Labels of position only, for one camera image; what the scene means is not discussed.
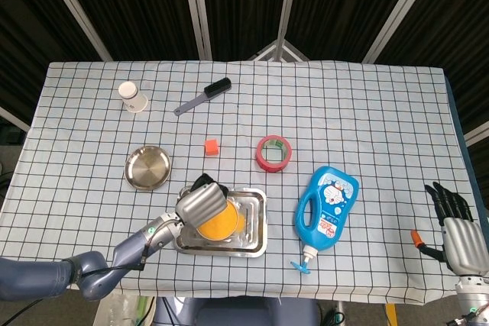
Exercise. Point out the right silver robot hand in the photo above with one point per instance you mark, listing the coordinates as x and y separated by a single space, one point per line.
460 244

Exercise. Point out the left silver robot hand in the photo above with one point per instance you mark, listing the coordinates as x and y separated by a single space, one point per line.
200 207

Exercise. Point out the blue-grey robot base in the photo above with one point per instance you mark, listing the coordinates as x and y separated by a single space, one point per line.
237 312

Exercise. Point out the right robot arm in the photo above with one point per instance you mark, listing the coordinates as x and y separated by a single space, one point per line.
473 299

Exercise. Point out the bowl of orange powder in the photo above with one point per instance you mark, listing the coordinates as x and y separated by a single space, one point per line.
221 226

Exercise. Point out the round steel plate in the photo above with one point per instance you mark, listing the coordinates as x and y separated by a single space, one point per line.
147 167

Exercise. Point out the orange cube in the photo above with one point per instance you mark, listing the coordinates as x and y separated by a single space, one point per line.
211 148

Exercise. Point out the rectangular steel tray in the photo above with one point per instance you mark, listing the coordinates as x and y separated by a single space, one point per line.
252 244

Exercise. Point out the red tape roll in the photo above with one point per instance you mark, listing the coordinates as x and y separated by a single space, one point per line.
263 162

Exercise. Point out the blue pump detergent bottle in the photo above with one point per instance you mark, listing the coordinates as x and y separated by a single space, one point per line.
324 211

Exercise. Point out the white paper cup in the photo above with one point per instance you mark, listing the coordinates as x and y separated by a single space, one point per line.
133 99

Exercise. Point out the blue checked tablecloth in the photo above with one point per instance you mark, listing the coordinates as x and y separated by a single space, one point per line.
344 112

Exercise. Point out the white metal screen foot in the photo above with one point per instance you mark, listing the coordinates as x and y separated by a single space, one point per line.
280 51

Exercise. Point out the black folding screen white frames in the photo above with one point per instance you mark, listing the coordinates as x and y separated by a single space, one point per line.
141 1

